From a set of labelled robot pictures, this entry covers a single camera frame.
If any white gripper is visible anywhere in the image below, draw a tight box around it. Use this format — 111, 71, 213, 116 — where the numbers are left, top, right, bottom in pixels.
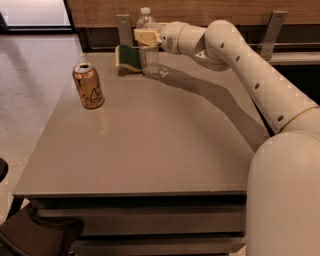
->
134, 22, 187, 54

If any clear plastic water bottle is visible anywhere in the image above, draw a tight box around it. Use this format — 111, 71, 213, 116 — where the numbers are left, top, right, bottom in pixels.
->
136, 7, 159, 76

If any green and yellow sponge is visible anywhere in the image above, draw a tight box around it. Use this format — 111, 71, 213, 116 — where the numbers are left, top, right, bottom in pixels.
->
115, 45, 142, 73

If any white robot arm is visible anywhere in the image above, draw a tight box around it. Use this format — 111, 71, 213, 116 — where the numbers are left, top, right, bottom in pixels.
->
134, 20, 320, 256

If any gold soda can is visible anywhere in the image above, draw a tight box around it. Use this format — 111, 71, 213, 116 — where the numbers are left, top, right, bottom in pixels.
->
72, 62, 105, 109

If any black round object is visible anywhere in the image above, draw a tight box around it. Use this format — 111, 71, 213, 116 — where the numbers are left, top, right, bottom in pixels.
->
0, 158, 8, 183

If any dark brown chair seat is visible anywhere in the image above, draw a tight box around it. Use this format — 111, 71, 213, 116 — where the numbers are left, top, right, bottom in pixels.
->
0, 204, 83, 256

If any left metal wall bracket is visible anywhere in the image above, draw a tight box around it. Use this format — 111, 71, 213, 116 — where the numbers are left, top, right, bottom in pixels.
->
116, 14, 133, 47

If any metal wall bracket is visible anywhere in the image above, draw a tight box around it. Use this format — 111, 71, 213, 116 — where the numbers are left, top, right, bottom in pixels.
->
116, 14, 133, 47
257, 10, 287, 61

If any right metal wall bracket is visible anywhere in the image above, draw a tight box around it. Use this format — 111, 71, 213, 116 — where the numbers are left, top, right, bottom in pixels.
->
257, 10, 287, 61

